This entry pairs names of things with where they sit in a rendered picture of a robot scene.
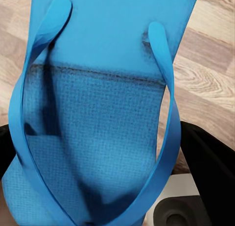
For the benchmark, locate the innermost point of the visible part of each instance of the sandal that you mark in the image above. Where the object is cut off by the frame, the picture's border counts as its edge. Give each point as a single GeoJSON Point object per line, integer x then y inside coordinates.
{"type": "Point", "coordinates": [84, 113]}

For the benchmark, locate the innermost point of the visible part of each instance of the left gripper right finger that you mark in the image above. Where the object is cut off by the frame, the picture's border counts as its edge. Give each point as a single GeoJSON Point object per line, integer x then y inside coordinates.
{"type": "Point", "coordinates": [212, 164]}

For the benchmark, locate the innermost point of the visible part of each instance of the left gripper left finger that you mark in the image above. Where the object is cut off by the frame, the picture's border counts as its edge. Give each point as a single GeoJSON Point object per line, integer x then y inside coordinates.
{"type": "Point", "coordinates": [7, 150]}

